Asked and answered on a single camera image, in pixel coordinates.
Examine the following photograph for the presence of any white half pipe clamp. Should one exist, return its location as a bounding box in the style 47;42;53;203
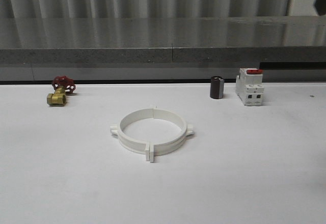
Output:
146;108;195;162
110;108;154;162

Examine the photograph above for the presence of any dark robot arm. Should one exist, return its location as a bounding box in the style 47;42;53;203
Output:
314;0;326;16

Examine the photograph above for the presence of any dark cylindrical capacitor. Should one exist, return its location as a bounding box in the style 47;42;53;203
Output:
210;76;225;99

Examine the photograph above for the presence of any grey stone ledge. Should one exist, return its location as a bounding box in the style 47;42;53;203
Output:
1;17;325;68

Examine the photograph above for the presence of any white circuit breaker red switch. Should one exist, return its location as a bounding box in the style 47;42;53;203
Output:
235;68;264;106

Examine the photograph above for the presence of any brass valve with red handle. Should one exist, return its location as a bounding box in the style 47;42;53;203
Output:
47;76;76;105

